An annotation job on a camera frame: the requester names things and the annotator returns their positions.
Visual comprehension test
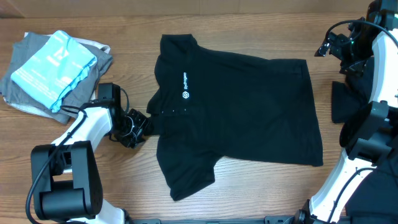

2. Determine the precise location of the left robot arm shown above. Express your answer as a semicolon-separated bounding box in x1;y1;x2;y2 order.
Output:
25;83;153;223

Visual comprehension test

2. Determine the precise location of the black polo shirt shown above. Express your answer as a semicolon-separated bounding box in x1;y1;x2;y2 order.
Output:
147;34;323;201

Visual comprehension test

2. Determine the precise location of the pile of black clothes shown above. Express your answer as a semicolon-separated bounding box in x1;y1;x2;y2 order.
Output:
331;57;397;224

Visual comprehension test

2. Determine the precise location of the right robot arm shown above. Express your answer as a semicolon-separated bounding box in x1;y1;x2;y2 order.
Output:
264;1;397;223

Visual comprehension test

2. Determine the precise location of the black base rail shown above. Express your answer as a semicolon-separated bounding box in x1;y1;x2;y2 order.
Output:
126;215;295;224

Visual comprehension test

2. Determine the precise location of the folded dark grey shirt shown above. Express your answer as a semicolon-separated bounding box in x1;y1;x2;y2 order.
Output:
0;32;114;125

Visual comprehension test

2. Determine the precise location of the folded light blue shirt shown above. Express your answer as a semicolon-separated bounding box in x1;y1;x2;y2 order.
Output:
11;30;97;113

